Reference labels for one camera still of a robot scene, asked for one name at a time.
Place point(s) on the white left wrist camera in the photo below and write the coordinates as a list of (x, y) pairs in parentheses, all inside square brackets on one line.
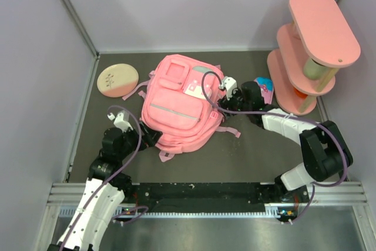
[(120, 120)]

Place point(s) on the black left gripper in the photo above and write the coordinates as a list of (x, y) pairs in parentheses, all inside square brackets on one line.
[(150, 136)]

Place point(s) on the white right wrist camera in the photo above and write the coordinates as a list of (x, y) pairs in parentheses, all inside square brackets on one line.
[(228, 85)]

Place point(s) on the pale green cup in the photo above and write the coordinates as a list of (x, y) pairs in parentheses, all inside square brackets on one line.
[(313, 70)]

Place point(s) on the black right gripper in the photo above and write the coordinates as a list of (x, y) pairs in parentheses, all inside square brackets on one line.
[(224, 104)]

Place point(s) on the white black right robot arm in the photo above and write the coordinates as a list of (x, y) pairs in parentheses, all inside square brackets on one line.
[(323, 148)]

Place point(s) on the pink cartoon pencil case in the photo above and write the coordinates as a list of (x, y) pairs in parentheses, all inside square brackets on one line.
[(267, 89)]

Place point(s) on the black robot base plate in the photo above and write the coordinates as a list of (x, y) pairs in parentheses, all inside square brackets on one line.
[(211, 197)]

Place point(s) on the pink three-tier wooden shelf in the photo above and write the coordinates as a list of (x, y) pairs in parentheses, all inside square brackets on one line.
[(318, 30)]

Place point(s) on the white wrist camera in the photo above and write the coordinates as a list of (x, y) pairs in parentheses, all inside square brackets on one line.
[(120, 120), (228, 85)]

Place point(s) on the pink student backpack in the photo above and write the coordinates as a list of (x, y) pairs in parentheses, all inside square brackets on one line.
[(178, 103)]

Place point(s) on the cream and pink plate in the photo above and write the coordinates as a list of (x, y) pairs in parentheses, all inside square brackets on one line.
[(117, 80)]

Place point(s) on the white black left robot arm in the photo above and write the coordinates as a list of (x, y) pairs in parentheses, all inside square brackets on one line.
[(106, 186)]

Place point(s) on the orange bowl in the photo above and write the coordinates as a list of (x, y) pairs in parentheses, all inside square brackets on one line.
[(300, 94)]

